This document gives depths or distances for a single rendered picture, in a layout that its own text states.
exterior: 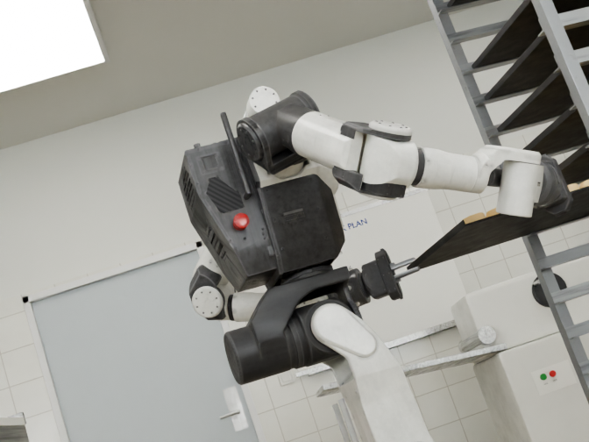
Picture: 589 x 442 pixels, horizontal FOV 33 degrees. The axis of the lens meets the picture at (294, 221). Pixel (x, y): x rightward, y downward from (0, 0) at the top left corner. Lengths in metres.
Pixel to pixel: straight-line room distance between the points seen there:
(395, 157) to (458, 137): 4.53
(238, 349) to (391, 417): 0.34
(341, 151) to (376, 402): 0.56
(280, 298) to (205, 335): 3.86
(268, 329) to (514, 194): 0.56
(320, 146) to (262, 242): 0.30
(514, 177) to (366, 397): 0.55
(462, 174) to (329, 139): 0.24
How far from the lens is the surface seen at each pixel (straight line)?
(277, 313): 2.01
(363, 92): 6.25
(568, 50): 2.21
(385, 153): 1.72
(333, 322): 2.01
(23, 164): 6.21
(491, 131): 2.58
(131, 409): 5.86
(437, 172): 1.74
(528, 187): 1.82
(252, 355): 2.00
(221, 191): 2.02
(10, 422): 1.45
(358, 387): 2.02
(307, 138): 1.82
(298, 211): 2.02
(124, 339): 5.90
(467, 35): 2.67
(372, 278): 2.33
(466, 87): 2.61
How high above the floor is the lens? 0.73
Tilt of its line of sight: 13 degrees up
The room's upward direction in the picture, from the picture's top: 19 degrees counter-clockwise
